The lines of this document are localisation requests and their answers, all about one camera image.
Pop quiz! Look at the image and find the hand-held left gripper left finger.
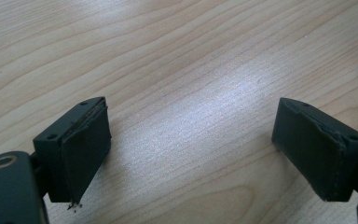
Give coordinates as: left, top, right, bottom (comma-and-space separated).
32, 96, 113, 207

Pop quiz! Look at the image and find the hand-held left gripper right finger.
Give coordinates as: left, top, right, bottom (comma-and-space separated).
271, 96, 358, 203

